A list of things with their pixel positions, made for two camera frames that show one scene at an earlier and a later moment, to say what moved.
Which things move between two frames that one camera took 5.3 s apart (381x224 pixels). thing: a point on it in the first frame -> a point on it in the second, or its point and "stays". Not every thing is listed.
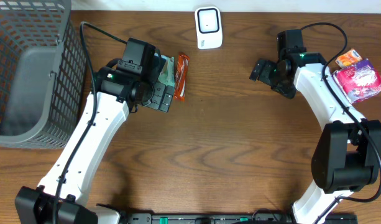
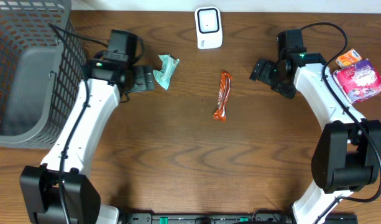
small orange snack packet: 349,58 stays
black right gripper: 267,66 stays
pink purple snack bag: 359,81 stays
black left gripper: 162,97 -> 137,78
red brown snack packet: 181,77 -> 220,114
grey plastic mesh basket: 38,74 stays
